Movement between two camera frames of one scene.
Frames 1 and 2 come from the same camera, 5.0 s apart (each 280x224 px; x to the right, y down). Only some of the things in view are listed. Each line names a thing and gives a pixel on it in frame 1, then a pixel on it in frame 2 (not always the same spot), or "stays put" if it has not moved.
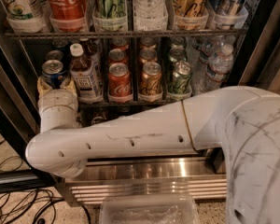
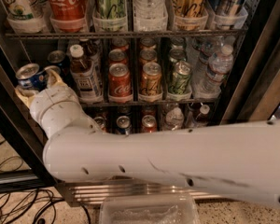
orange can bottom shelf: (98, 119) stays put
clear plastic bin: (148, 209) stays put
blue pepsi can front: (54, 73) to (29, 76)
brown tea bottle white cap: (82, 72) stays put
